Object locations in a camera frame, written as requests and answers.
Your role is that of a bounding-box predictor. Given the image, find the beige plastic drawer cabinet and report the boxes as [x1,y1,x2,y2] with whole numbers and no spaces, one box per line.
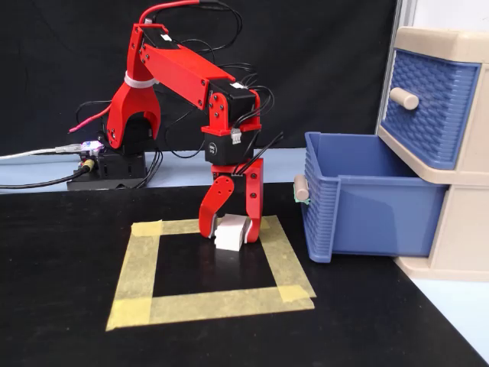
[376,25,489,283]

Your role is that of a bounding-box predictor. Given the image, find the grey metal frame post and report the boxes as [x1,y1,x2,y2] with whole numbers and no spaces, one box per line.
[367,0,418,151]

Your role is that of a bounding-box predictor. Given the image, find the yellow masking tape strip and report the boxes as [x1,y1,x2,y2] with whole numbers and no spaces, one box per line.
[251,214,318,303]
[105,219,164,332]
[105,285,316,332]
[131,214,280,238]

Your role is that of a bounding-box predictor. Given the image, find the black table mat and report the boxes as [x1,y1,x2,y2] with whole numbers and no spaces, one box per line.
[0,180,489,367]

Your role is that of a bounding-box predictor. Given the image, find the black backdrop cloth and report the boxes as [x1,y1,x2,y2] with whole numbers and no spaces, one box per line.
[0,0,399,157]

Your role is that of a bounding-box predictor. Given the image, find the blue woven-pattern drawer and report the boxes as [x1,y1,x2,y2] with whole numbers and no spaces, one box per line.
[380,48,482,171]

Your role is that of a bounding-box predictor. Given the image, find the white zip tie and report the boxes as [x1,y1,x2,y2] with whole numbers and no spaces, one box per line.
[123,70,160,90]

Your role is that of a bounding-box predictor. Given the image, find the small controller circuit board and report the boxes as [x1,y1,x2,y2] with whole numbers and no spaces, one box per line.
[78,139,105,157]

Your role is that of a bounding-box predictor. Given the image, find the white USB cable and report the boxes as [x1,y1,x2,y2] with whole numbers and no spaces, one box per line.
[0,142,83,161]

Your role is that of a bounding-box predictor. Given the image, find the black power cable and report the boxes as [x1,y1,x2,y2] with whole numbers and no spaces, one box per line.
[0,159,96,190]

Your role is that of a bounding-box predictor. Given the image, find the blue drawer with green-taped handle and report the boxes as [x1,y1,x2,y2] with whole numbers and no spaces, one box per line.
[293,131,449,265]

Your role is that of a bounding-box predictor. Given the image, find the thin black servo wires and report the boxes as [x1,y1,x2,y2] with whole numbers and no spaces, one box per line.
[74,0,284,189]

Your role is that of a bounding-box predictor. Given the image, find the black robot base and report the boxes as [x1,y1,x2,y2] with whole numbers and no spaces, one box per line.
[66,114,161,191]

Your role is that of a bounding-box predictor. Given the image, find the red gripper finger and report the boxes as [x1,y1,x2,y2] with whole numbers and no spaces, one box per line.
[198,176,235,240]
[243,171,265,244]

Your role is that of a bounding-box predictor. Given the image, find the white cube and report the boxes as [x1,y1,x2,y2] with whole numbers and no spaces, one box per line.
[213,213,250,253]

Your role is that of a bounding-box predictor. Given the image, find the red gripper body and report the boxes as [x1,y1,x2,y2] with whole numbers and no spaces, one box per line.
[210,157,265,216]

